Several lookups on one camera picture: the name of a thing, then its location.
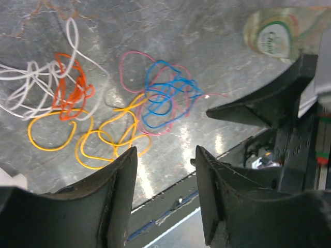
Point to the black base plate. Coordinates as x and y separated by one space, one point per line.
179 204

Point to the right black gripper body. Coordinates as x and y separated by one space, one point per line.
290 162

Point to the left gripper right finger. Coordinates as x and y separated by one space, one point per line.
238 212

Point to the left glass water bottle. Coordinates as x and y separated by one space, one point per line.
285 33

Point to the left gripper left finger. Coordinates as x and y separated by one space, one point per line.
93 212

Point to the white compartment tray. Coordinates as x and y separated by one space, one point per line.
18 180

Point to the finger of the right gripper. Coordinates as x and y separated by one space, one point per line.
270 105

